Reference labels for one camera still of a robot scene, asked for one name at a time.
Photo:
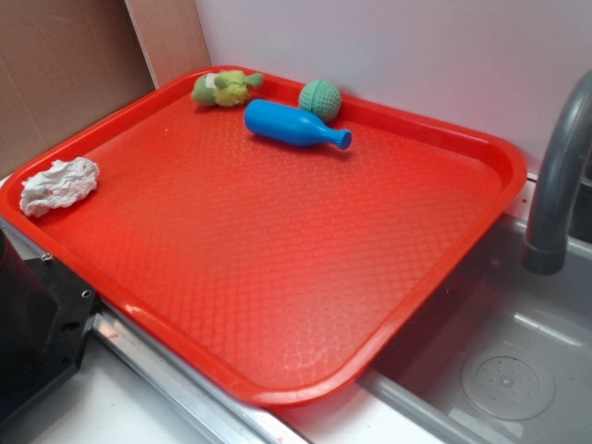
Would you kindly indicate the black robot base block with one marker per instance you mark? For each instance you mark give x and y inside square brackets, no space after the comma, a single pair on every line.
[46,314]

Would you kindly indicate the crumpled white paper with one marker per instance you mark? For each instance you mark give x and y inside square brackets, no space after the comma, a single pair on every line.
[60,186]

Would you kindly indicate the red plastic tray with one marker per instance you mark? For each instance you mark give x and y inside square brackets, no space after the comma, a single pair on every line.
[278,272]

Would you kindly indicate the blue plastic bottle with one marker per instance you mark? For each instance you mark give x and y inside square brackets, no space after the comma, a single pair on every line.
[292,125]

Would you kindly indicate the green textured ball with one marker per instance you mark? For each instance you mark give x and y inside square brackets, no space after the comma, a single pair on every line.
[321,98]

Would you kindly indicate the green yellow plush toy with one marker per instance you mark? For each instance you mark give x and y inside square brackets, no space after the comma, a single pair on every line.
[229,88]

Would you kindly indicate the grey plastic sink basin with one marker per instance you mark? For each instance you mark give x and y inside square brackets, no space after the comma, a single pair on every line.
[496,354]

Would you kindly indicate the grey toy faucet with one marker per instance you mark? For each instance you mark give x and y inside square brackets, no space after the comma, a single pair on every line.
[561,206]

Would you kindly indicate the brown cardboard panel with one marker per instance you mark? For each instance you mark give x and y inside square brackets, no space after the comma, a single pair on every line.
[67,64]

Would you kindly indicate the metal counter edge rail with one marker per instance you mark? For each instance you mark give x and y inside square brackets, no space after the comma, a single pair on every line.
[130,390]

